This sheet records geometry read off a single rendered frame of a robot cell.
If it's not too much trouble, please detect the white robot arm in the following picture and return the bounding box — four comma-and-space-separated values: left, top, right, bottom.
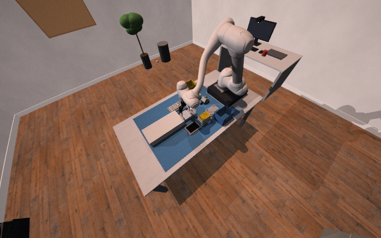
176, 17, 254, 108

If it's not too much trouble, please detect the dark blue bench mat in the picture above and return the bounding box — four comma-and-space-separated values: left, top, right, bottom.
133, 86, 227, 172

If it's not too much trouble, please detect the yellow open-top bin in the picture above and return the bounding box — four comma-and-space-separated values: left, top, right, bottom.
186, 80, 196, 90

